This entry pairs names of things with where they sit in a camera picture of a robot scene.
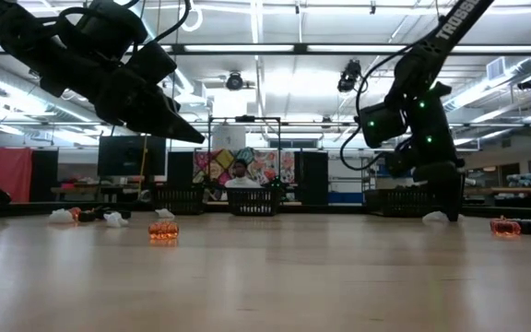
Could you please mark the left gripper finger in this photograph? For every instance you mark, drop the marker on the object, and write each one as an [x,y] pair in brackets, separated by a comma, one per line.
[164,122]

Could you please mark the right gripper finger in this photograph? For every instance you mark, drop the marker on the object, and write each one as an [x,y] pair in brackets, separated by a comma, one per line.
[452,193]

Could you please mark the white ghost decoration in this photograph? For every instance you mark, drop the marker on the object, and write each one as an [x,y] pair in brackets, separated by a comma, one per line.
[60,216]
[435,216]
[115,219]
[165,213]

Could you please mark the orange pumpkin decoration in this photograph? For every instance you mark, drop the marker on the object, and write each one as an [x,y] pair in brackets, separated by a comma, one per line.
[75,212]
[163,229]
[505,227]

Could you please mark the black spider decoration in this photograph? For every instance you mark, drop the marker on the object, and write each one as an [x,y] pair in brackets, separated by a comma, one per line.
[88,216]
[528,226]
[102,212]
[124,214]

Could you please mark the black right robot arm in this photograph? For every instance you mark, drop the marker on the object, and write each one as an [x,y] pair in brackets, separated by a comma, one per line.
[454,23]

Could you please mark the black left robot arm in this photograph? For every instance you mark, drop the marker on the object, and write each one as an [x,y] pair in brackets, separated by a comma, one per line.
[26,37]

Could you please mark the black background robot arm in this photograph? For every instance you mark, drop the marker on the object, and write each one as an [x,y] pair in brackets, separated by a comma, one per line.
[275,185]

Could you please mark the black partition panel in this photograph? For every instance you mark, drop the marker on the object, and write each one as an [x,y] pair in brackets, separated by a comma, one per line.
[45,175]
[311,180]
[180,168]

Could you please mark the black monitor screen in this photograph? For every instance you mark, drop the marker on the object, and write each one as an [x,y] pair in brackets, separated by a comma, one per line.
[132,159]

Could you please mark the black plastic lattice basket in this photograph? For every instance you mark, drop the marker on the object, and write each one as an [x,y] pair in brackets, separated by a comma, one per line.
[399,203]
[253,203]
[180,203]

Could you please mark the blue storage bin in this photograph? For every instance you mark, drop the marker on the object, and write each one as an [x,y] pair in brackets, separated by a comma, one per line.
[385,169]

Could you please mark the wooden workbench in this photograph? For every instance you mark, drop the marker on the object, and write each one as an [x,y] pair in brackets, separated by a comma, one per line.
[523,189]

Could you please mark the white air vent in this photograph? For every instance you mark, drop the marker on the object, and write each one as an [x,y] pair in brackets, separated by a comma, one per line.
[496,69]

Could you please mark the person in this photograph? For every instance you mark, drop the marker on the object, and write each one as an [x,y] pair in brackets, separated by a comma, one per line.
[240,177]

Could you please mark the dark cluttered table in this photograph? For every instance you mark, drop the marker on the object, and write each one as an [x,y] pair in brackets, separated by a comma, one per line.
[86,189]

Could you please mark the black rig-mounted light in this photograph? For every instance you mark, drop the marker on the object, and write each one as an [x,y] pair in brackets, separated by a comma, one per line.
[349,74]

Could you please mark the black ceiling device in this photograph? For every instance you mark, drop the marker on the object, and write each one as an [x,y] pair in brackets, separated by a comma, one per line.
[528,83]

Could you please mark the blue box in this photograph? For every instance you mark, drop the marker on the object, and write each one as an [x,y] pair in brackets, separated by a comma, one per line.
[344,197]

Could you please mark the red curtain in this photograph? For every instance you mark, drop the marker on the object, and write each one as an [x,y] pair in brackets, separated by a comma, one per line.
[12,173]

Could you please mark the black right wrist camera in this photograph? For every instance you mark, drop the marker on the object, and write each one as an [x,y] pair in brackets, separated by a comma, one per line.
[398,163]

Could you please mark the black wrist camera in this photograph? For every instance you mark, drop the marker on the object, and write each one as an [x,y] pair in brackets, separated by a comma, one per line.
[398,163]
[151,63]

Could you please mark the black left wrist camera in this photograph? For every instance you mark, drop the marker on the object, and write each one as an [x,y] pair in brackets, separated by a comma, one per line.
[151,63]

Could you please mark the colourful wall mural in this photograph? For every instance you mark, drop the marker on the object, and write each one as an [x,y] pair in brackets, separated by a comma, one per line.
[215,161]

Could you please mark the black overhead camera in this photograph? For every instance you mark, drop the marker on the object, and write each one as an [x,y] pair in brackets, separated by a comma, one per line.
[234,81]

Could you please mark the black aluminium table frame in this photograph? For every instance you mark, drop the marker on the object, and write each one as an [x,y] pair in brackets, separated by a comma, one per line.
[321,208]

